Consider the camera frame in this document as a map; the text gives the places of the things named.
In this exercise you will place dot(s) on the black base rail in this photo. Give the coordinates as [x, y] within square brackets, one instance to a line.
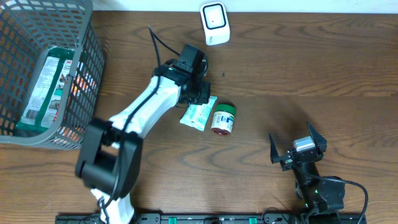
[155, 218]

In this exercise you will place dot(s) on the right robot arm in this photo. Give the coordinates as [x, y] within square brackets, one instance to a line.
[321, 194]

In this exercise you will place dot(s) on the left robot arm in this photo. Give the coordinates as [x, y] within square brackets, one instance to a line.
[110, 156]

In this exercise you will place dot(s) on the white toilet wipes pack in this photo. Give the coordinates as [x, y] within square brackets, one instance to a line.
[196, 116]

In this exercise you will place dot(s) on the white barcode scanner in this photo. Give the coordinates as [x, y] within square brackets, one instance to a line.
[215, 23]

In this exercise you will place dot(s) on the green lid seasoning jar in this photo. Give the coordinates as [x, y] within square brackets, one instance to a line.
[223, 119]

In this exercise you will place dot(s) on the red snack packet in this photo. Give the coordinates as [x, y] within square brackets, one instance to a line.
[73, 132]

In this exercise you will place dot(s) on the grey plastic mesh basket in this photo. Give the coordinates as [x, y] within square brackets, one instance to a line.
[28, 30]

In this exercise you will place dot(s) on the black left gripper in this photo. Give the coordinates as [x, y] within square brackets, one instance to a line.
[203, 98]

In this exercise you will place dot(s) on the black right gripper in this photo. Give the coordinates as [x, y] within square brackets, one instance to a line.
[286, 163]

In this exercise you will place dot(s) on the green 3M flat package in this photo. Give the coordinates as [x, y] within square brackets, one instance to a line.
[44, 102]

